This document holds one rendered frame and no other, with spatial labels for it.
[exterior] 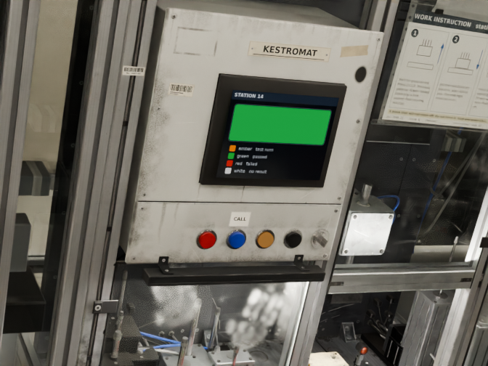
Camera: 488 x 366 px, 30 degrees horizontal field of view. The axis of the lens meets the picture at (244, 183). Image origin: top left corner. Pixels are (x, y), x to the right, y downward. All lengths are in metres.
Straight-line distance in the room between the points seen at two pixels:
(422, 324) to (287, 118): 0.88
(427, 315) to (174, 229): 0.88
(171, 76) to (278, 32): 0.20
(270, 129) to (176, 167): 0.18
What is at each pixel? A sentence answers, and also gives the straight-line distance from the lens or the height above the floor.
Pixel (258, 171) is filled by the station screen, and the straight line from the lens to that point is 1.62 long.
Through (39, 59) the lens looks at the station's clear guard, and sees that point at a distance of 1.49.
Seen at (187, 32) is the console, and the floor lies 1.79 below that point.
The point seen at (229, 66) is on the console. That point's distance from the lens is 1.55.
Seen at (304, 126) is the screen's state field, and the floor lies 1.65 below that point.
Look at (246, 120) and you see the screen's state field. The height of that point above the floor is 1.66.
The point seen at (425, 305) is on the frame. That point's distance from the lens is 2.31.
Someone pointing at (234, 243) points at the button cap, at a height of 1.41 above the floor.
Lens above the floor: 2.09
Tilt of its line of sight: 20 degrees down
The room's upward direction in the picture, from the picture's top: 12 degrees clockwise
